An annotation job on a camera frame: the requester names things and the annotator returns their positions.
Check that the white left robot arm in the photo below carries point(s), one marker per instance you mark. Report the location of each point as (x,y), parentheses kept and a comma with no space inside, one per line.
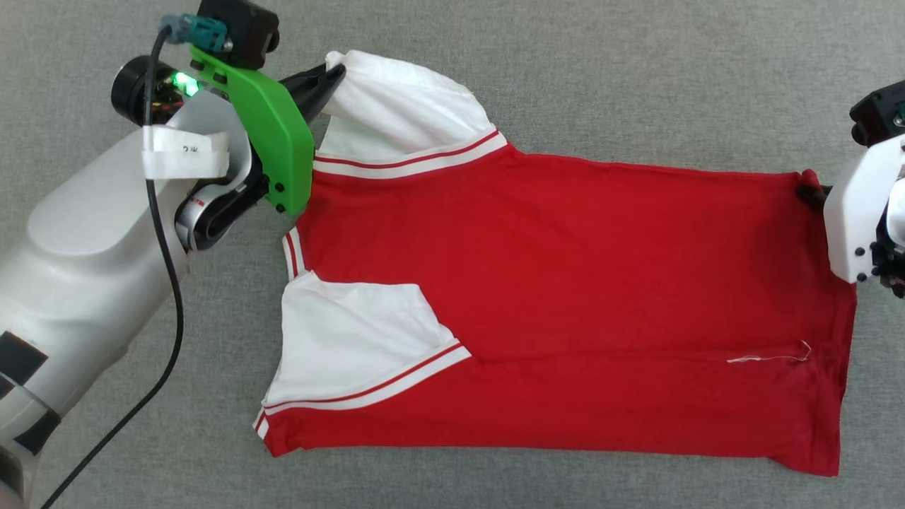
(78,268)

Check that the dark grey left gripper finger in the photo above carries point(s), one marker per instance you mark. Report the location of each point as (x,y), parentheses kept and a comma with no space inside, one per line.
(319,99)
(314,79)

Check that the grey fabric sofa surface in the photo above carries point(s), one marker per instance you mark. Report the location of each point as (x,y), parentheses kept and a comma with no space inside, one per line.
(565,71)

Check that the red and white t-shirt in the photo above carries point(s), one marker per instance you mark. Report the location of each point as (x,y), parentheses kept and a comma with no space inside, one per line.
(565,283)

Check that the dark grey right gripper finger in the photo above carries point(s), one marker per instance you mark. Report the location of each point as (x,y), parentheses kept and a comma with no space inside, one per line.
(813,195)

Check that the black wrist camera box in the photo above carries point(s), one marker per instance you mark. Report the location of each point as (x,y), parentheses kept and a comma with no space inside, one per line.
(240,28)
(877,113)

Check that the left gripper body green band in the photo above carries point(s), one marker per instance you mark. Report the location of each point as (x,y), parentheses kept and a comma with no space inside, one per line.
(276,134)

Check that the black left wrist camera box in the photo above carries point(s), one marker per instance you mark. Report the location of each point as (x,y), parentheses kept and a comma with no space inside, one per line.
(240,28)

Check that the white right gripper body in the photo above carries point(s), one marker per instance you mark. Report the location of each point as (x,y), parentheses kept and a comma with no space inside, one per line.
(855,219)

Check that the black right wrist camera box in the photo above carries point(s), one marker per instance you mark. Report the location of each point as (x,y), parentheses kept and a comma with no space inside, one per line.
(877,113)

